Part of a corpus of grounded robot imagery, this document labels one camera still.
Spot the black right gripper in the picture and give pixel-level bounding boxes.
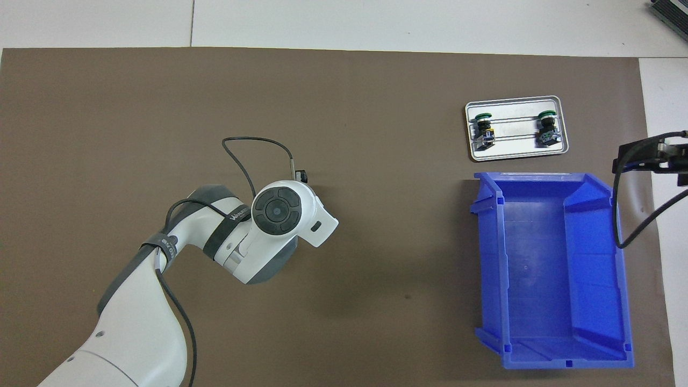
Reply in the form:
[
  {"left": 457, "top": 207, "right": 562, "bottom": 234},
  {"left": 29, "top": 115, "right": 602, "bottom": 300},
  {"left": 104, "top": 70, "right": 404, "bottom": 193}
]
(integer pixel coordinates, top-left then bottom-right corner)
[{"left": 613, "top": 132, "right": 688, "bottom": 186}]

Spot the brown table mat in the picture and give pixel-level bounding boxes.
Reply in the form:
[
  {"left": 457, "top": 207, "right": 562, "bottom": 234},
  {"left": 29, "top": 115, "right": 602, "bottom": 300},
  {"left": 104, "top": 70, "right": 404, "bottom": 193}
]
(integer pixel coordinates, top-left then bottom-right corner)
[{"left": 0, "top": 47, "right": 675, "bottom": 387}]

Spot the silver metal tray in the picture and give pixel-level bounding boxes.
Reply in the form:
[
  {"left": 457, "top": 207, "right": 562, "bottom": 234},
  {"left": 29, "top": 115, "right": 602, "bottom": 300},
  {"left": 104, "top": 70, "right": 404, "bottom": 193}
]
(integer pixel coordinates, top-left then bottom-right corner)
[{"left": 464, "top": 96, "right": 569, "bottom": 161}]

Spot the grey finned electronics box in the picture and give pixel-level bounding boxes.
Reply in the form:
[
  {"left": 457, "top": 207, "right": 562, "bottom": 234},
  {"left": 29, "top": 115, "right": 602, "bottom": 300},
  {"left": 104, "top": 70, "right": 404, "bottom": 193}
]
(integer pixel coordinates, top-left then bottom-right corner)
[{"left": 647, "top": 0, "right": 688, "bottom": 34}]

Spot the blue plastic storage bin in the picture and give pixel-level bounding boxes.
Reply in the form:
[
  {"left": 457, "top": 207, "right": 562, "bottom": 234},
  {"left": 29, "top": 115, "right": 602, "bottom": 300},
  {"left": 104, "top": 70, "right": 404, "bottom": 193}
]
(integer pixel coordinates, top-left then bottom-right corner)
[{"left": 469, "top": 172, "right": 635, "bottom": 370}]

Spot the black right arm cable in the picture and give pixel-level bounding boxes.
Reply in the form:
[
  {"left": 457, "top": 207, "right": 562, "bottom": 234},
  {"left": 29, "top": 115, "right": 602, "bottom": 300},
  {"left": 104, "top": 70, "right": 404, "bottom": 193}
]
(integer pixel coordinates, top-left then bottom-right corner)
[{"left": 613, "top": 131, "right": 688, "bottom": 249}]

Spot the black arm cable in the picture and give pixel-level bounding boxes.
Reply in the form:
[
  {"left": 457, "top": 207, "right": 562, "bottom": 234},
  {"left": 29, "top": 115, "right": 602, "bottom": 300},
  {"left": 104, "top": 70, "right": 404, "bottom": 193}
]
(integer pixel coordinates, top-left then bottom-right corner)
[
  {"left": 613, "top": 131, "right": 688, "bottom": 249},
  {"left": 141, "top": 137, "right": 297, "bottom": 387}
]

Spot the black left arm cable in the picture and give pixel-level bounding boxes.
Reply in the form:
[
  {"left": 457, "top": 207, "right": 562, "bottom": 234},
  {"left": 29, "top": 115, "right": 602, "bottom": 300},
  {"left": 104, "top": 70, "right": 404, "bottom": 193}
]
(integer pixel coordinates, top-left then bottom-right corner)
[{"left": 141, "top": 137, "right": 297, "bottom": 387}]

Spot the green push button switch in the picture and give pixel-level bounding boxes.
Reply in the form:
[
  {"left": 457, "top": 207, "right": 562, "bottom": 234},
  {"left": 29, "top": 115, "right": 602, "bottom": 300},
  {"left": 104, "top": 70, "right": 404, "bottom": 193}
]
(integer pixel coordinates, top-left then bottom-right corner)
[
  {"left": 535, "top": 110, "right": 560, "bottom": 148},
  {"left": 475, "top": 111, "right": 496, "bottom": 149}
]

